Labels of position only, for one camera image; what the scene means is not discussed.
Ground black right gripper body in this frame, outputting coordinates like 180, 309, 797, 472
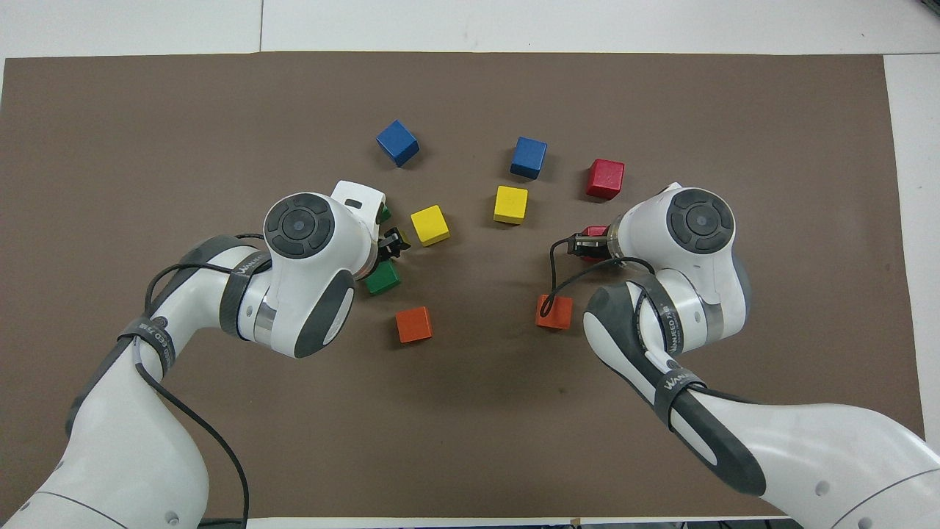
571, 231, 617, 263

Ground red wooden cube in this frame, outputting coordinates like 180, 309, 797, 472
579, 225, 611, 264
585, 158, 626, 201

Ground yellow wooden cube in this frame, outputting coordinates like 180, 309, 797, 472
493, 185, 529, 226
410, 204, 451, 247

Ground orange wooden cube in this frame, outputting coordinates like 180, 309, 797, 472
395, 306, 434, 344
535, 294, 574, 331

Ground blue wooden cube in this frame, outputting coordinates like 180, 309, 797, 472
376, 120, 420, 168
510, 136, 549, 181

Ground brown table mat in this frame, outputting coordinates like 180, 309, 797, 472
0, 51, 926, 519

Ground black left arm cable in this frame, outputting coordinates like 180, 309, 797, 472
142, 233, 270, 529

